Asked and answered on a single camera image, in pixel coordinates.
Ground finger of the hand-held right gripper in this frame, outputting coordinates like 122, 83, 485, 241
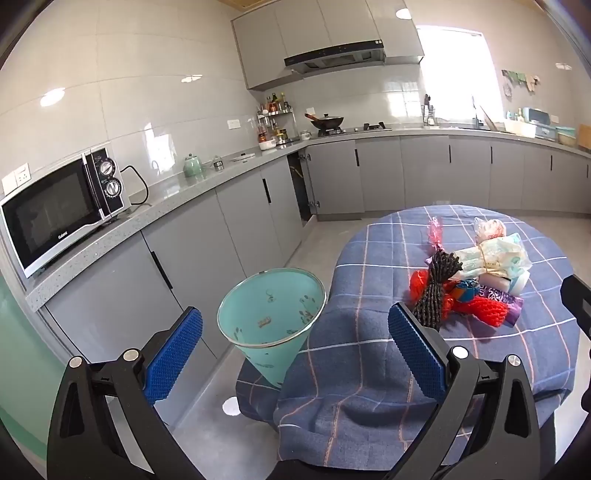
560, 273, 591, 340

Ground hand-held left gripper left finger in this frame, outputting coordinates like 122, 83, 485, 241
46, 307, 206, 480

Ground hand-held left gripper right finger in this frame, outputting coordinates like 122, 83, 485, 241
383, 302, 541, 480

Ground white striped paper cup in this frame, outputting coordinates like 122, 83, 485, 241
505, 270, 531, 295

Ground purple wrapper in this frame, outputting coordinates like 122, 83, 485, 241
478, 284, 525, 326

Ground black mesh net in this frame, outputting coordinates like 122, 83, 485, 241
412, 249, 463, 330

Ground red mesh net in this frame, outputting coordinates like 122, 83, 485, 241
409, 270, 506, 329

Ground pale plastic wrapper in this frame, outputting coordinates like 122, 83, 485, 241
452, 233, 533, 282

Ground teal trash bin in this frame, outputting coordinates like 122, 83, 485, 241
217, 268, 327, 389

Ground clear red-printed plastic bag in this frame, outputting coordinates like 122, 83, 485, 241
473, 217, 506, 243

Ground pink tinsel wrapper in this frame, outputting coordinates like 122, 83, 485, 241
427, 217, 445, 252

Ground blue plaid tablecloth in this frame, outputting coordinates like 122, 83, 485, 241
235, 204, 583, 472

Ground grey kitchen counter cabinets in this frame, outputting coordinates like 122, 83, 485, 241
25, 129, 591, 384

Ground white tub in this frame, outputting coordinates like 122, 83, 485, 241
503, 119, 537, 138

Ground blue storage box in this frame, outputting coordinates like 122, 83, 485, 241
522, 107, 559, 138

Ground silver black microwave oven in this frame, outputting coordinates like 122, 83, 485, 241
0, 143, 131, 279

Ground black gas stove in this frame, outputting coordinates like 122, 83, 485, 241
316, 122, 392, 138

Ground black wok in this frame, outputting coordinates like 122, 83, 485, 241
305, 112, 345, 131

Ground large window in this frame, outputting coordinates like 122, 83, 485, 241
416, 27, 502, 127

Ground metal spice rack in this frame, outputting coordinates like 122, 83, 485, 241
256, 92, 295, 148

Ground black range hood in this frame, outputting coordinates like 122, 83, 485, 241
283, 39, 386, 75

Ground grey upper cabinets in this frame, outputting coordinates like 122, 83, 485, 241
231, 0, 426, 90

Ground black power cable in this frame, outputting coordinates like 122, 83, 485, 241
121, 165, 153, 207

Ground wall hooks with cloths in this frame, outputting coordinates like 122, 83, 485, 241
501, 69, 542, 93

